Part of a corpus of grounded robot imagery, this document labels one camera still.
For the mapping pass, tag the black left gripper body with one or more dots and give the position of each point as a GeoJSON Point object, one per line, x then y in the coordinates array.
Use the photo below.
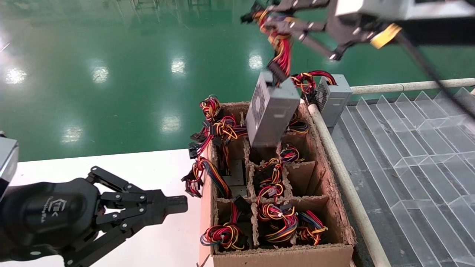
{"type": "Point", "coordinates": [44, 215]}

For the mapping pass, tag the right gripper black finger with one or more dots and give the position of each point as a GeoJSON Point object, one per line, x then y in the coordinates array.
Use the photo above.
{"type": "Point", "coordinates": [311, 31]}
{"type": "Point", "coordinates": [300, 4]}

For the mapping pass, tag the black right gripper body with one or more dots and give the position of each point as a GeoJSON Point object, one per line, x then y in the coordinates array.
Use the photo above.
{"type": "Point", "coordinates": [363, 29]}

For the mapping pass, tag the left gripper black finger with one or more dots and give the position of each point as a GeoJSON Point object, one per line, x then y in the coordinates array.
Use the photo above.
{"type": "Point", "coordinates": [148, 195]}
{"type": "Point", "coordinates": [148, 217]}

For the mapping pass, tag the cardboard box with dividers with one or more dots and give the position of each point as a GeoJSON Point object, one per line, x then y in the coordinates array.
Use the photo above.
{"type": "Point", "coordinates": [237, 107]}

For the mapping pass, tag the transparent acrylic divider rack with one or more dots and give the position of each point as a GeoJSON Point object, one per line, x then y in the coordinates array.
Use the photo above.
{"type": "Point", "coordinates": [408, 167]}

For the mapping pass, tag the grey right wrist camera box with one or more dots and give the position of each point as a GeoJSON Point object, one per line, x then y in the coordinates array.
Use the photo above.
{"type": "Point", "coordinates": [371, 9]}

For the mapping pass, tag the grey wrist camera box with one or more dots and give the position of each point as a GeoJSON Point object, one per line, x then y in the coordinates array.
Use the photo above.
{"type": "Point", "coordinates": [7, 163]}
{"type": "Point", "coordinates": [371, 9]}

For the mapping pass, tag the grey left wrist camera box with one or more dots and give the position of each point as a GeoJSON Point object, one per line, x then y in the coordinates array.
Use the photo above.
{"type": "Point", "coordinates": [7, 163]}

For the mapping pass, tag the white rail pipe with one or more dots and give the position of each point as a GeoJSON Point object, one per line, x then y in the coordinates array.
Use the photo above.
{"type": "Point", "coordinates": [393, 88]}
{"type": "Point", "coordinates": [349, 185]}

